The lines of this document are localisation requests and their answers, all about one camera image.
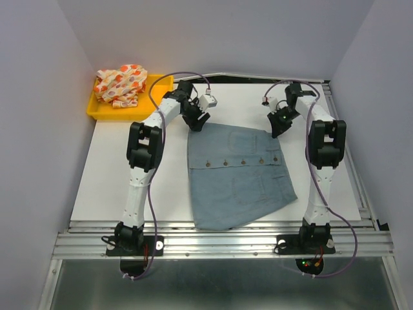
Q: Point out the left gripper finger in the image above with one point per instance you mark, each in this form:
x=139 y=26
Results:
x=202 y=120
x=195 y=125

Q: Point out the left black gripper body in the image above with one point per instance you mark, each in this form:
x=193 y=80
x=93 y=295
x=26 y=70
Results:
x=192 y=108

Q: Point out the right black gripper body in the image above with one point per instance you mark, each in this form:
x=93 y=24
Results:
x=288 y=114

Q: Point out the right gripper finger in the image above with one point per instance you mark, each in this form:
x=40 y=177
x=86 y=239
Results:
x=272 y=119
x=277 y=130

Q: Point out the light blue denim skirt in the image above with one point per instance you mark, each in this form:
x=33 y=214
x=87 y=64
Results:
x=236 y=175

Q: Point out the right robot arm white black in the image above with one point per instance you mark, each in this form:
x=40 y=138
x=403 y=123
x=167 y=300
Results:
x=324 y=150

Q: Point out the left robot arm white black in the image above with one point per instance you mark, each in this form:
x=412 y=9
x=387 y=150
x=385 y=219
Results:
x=144 y=151

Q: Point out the yellow plastic tray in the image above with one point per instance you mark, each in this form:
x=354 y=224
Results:
x=104 y=112

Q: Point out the orange floral skirt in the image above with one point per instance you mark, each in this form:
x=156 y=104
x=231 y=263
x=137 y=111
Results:
x=120 y=88

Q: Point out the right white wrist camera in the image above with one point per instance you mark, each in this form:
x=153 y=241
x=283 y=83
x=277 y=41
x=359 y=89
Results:
x=271 y=103

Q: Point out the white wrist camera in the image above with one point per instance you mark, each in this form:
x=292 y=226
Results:
x=271 y=103
x=206 y=101

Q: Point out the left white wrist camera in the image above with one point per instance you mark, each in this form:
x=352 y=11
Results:
x=206 y=101

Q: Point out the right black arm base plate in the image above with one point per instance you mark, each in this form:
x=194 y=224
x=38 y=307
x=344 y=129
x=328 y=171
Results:
x=292 y=244

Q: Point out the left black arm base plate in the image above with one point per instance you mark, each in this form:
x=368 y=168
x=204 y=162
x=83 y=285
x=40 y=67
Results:
x=148 y=247

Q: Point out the aluminium frame rails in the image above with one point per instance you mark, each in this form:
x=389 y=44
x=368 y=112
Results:
x=235 y=268

